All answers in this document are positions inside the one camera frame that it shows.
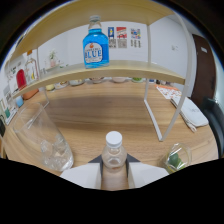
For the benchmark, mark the red wall poster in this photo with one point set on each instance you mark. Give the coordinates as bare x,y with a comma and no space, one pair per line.
121,36

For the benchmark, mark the white-framed two-tier wooden rack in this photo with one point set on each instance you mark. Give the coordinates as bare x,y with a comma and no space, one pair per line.
110,68

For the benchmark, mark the brown door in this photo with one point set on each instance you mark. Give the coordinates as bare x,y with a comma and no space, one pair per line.
204,66

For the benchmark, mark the clear drinking glass with ice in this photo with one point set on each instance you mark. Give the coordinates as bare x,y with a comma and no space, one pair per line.
46,143

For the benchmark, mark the blue wall poster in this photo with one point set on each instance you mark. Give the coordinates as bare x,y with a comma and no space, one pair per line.
111,36

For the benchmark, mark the multicolour wall poster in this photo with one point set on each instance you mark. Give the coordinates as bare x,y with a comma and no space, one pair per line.
135,37

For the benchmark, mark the white bottle with blue base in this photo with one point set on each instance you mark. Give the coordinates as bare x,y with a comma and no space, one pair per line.
19,101

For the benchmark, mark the white tray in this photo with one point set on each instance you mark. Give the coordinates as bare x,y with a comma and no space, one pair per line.
10,116

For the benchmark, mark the orange patterned paper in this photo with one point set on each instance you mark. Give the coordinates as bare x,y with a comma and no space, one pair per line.
168,91

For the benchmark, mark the white flower in pot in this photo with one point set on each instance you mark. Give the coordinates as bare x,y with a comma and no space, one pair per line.
52,60

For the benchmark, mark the white zip pouch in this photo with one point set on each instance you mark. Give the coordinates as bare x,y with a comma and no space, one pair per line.
191,113

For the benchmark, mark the blue curacao bottle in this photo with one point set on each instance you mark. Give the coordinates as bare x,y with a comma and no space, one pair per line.
96,46

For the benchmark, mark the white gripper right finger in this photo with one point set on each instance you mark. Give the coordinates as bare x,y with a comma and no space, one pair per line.
148,173

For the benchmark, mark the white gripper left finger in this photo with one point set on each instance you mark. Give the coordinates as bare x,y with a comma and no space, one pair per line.
81,175

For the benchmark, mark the red liquid glass bottle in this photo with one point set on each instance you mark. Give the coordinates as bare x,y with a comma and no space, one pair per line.
21,80

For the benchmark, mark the glass jar of limes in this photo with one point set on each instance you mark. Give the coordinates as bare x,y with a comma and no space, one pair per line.
176,160

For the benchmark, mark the clear bottle with white cap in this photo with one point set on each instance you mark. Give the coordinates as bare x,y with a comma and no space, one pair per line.
114,155

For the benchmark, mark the clear bottle with orange cap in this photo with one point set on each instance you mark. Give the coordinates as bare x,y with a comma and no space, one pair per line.
31,71

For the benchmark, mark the white bowl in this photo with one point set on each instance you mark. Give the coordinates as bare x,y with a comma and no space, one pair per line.
96,80
119,79

